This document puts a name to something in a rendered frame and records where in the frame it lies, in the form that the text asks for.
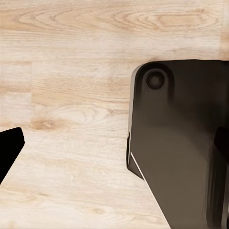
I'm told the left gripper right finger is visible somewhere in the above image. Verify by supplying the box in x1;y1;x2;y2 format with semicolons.
214;127;229;165

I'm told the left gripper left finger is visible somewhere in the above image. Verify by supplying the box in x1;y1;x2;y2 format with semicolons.
0;127;25;184

